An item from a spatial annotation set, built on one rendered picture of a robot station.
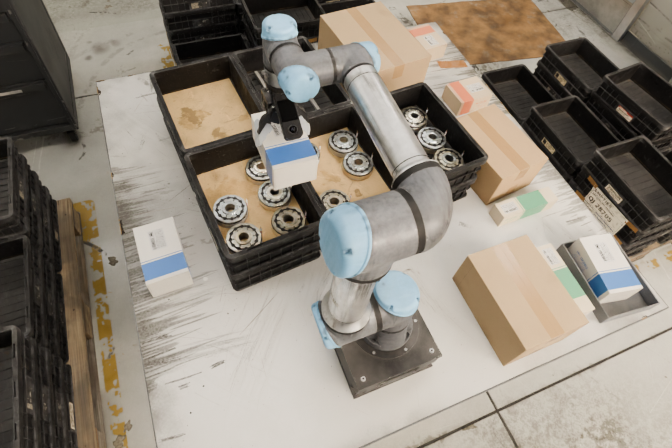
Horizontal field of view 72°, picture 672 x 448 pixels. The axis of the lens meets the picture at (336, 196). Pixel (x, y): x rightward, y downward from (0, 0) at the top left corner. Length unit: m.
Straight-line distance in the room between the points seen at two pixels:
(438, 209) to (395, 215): 0.08
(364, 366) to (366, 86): 0.73
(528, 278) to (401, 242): 0.79
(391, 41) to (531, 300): 1.13
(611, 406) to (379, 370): 1.41
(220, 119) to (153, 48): 1.78
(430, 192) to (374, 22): 1.38
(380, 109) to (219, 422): 0.91
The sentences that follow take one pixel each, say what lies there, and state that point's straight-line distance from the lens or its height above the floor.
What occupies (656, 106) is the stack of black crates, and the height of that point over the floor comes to 0.50.
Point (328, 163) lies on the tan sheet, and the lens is 1.56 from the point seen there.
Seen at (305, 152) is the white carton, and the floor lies 1.13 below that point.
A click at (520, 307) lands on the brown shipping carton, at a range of 1.42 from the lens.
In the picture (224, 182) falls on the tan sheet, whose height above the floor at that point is 0.83.
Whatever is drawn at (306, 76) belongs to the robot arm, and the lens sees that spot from 0.93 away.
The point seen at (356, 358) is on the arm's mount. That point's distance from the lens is 1.30.
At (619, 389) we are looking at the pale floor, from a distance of 2.55.
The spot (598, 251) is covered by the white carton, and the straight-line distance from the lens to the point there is 1.73.
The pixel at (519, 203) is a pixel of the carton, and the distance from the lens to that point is 1.75.
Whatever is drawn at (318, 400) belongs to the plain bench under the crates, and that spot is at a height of 0.70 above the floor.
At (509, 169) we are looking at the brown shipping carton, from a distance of 1.69.
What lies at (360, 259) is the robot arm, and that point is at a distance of 0.71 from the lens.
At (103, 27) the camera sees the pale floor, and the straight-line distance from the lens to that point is 3.69.
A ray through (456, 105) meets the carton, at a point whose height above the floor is 0.74.
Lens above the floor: 2.04
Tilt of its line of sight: 55 degrees down
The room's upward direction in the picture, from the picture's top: 9 degrees clockwise
